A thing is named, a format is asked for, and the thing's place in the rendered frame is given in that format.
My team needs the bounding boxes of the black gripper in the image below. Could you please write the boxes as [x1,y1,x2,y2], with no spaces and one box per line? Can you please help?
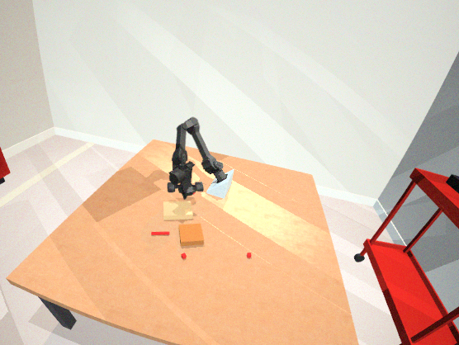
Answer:
[167,177,204,201]

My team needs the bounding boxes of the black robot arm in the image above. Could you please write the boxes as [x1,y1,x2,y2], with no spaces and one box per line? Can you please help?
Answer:
[169,116,228,196]

